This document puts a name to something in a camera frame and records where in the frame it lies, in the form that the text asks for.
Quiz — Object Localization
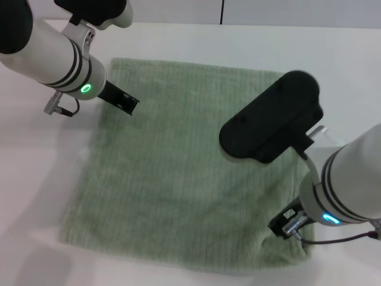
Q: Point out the left arm cable silver plug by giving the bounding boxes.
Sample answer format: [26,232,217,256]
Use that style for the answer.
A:
[43,92,80,117]

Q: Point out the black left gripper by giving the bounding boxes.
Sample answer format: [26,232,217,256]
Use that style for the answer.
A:
[98,80,141,117]

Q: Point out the light green ribbed towel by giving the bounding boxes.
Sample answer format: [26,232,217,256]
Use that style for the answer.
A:
[58,57,316,274]

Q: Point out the silver right camera mount clamp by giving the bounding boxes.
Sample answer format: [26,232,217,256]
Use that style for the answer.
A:
[306,125,340,147]

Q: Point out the right arm cable silver plugs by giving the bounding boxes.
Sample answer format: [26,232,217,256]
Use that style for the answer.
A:
[282,216,381,245]

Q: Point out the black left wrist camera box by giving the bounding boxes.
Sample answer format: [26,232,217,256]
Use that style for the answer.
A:
[53,0,135,30]

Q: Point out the silver camera mount clamp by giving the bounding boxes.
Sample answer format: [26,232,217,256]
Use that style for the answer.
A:
[61,20,98,54]
[306,125,340,147]

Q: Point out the silver left camera mount clamp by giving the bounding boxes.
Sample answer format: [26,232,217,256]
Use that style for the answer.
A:
[61,20,98,54]

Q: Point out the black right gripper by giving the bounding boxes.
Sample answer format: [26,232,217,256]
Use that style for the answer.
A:
[267,198,304,240]

